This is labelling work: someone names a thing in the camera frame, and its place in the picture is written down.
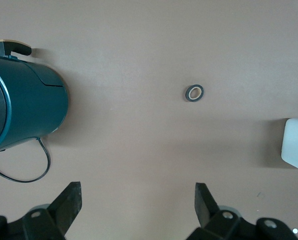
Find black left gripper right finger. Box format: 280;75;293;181
186;182;298;240

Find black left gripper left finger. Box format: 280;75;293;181
0;181;83;240

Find items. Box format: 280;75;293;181
184;84;205;103

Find dark teal round pedal bin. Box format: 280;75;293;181
0;53;69;154

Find small white plastic box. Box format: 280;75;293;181
280;117;298;175

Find thin black cable by bin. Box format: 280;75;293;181
0;137;51;183

